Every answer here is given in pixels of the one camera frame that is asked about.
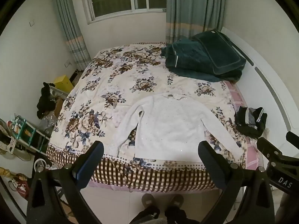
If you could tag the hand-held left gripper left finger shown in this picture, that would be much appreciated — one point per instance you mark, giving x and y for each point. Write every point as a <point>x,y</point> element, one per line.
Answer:
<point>88,166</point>

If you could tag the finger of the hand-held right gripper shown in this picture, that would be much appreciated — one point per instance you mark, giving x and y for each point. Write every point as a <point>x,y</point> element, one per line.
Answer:
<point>271,148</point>
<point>293,137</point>

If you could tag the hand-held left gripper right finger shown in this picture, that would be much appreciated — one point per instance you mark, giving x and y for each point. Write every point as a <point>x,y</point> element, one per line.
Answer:
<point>211,162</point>

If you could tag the white knit sweater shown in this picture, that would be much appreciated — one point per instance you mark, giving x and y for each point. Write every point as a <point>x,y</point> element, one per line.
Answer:
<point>172,126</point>

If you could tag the person's right forearm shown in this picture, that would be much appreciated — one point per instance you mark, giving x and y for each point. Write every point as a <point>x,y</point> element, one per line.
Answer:
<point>288,207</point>

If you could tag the black striped garment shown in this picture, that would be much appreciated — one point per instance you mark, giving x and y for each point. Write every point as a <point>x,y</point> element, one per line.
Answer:
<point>251,121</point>

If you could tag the person's right slipper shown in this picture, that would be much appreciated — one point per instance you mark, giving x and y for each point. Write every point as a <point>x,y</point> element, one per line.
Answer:
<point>176,200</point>

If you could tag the person's slipper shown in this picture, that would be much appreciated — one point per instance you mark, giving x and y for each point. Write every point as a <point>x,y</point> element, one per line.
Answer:
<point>176,200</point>
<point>149,200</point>

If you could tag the clear plastic bag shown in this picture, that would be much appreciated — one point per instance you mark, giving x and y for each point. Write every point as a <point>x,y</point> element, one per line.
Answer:
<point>48,123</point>

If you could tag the teal storage rack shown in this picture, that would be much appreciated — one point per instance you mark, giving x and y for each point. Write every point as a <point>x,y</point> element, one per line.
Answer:
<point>30,135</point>

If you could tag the white headboard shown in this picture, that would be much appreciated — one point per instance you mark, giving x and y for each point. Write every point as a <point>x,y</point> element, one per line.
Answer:
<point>268,74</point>

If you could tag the person's left slipper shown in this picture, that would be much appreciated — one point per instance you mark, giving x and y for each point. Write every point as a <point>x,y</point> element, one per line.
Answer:
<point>149,200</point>

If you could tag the red bag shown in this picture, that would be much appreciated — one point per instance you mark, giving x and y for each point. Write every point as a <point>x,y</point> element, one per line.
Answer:
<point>21,186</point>

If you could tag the floral bed sheet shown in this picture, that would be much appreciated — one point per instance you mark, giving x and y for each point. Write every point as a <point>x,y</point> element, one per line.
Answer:
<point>105,93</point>

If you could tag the person's left leg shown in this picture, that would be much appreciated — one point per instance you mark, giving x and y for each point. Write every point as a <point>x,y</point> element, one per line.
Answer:
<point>147,215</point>

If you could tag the black cloth pile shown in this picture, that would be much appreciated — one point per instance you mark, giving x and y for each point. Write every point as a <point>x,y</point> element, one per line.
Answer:
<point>45,101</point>

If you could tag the yellow box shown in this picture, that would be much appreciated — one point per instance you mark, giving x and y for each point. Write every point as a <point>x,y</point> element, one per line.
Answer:
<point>63,84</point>

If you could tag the dark green quilt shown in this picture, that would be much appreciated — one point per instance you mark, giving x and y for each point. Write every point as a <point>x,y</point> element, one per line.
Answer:
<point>186,60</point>

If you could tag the dark green pillow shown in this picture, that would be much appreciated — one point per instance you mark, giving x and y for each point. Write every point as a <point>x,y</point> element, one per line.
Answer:
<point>222,51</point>

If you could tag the grey-green striped curtain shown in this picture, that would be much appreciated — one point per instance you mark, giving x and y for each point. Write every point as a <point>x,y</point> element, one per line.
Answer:
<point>191,7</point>
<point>72,32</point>

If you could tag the wall socket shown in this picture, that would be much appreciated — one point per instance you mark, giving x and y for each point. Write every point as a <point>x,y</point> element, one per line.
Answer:
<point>68,63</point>

